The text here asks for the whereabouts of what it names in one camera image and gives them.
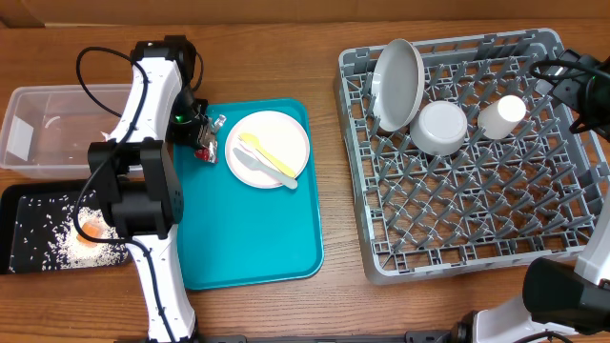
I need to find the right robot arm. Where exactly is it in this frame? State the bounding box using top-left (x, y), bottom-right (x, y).
top-left (443, 50), bottom-right (609, 342)

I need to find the yellow plastic spoon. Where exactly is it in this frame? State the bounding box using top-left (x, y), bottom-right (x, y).
top-left (238, 132), bottom-right (296, 178)

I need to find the white plastic knife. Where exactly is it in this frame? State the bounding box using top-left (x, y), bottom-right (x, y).
top-left (258, 165), bottom-right (297, 190)

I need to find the clear plastic bin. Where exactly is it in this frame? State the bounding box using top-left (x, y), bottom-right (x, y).
top-left (1, 85), bottom-right (119, 179)

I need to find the orange food piece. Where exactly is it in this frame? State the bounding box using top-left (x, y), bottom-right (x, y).
top-left (77, 221), bottom-right (108, 247)

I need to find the black tray bin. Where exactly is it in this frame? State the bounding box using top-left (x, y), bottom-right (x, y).
top-left (1, 180), bottom-right (131, 274)

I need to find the grey dishwasher rack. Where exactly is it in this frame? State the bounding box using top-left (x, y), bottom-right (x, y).
top-left (335, 29), bottom-right (609, 285)

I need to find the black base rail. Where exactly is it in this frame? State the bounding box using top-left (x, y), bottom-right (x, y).
top-left (197, 331), bottom-right (451, 343)

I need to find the grey round plate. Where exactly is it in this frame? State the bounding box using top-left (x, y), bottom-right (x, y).
top-left (371, 39), bottom-right (425, 132)

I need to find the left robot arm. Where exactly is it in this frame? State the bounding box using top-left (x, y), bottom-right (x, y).
top-left (84, 35), bottom-right (214, 342)

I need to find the white napkin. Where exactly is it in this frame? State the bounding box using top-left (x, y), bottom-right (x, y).
top-left (100, 131), bottom-right (111, 142)

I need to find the teal plastic tray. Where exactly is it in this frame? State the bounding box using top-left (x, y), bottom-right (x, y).
top-left (173, 98), bottom-right (324, 291)

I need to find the white paper cup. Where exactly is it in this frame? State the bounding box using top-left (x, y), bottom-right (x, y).
top-left (478, 95), bottom-right (526, 140)

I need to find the small grey bowl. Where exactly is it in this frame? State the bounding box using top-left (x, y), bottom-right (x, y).
top-left (410, 101), bottom-right (468, 156)

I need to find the white plate with cutlery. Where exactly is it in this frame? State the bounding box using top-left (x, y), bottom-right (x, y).
top-left (225, 111), bottom-right (311, 189)

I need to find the foil wrapper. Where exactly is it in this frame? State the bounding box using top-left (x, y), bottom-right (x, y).
top-left (194, 114), bottom-right (226, 164)

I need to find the white rice pile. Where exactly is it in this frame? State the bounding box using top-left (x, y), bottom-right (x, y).
top-left (8, 191), bottom-right (130, 273)

